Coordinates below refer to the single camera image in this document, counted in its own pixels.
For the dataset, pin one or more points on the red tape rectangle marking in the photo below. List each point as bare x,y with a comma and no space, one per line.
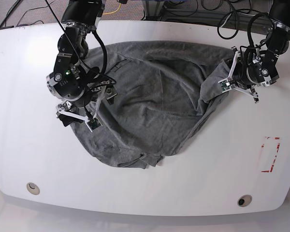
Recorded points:
269,152

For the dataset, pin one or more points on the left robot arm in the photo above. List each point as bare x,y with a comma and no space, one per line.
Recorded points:
255,65

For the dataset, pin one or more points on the aluminium frame stand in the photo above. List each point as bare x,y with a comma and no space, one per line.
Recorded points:
152,9

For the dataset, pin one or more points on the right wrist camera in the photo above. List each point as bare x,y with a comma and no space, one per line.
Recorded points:
93,124

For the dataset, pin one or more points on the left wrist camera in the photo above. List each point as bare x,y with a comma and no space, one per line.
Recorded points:
225,85

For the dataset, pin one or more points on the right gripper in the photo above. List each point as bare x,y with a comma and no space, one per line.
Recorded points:
94,95

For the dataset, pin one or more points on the table cable grommet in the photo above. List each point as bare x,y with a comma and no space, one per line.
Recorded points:
244,200
33,188

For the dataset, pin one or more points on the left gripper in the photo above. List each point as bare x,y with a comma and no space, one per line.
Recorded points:
238,79

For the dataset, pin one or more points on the right table cable grommet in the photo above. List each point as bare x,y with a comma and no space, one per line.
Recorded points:
244,200

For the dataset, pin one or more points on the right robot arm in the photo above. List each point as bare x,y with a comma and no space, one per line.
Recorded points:
80,87

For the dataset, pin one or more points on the left table cable grommet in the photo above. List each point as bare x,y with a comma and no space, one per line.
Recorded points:
33,188

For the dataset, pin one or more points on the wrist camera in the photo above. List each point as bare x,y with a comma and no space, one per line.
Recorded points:
93,124
225,85

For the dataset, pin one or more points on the grey t-shirt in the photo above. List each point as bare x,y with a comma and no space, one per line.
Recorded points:
166,91

